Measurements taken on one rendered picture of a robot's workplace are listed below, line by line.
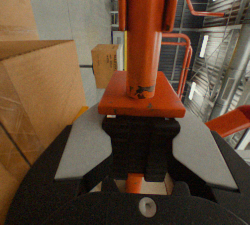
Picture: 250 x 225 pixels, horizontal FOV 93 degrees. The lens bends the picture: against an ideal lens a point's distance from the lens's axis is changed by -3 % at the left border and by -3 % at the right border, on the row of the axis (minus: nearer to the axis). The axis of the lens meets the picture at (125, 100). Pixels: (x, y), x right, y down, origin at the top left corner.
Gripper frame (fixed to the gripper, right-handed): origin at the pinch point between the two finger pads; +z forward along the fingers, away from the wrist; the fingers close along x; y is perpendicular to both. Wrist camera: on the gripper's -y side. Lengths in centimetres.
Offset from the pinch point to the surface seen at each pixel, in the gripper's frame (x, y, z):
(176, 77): 384, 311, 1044
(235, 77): 378, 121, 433
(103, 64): -41, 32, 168
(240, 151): 147, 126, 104
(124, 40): -46, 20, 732
